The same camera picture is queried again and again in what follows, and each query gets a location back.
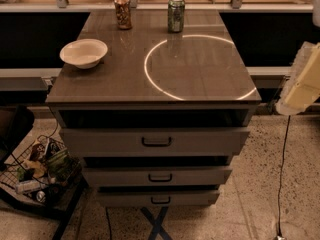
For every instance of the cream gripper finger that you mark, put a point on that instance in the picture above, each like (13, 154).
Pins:
(302, 88)

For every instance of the grey drawer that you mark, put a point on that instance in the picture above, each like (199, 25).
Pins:
(155, 142)
(175, 198)
(157, 176)

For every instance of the brown orange soda can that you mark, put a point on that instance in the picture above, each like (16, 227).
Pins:
(123, 14)

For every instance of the middle grey drawer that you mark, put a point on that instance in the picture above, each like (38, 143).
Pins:
(157, 176)

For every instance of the green soda can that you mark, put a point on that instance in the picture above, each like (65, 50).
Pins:
(176, 10)

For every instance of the grey drawer cabinet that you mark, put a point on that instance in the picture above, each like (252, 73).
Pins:
(151, 78)

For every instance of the bottom grey drawer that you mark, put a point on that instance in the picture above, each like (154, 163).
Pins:
(175, 198)

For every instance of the black wire basket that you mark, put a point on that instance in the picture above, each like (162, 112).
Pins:
(31, 165)

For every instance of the clear plastic bottle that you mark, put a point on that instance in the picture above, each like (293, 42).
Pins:
(30, 186)

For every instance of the white paper bowl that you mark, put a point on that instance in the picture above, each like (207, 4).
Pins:
(84, 53)

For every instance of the top grey drawer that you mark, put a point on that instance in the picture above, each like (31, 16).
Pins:
(155, 142)

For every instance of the green snack bag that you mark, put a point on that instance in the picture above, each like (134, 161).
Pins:
(58, 165)

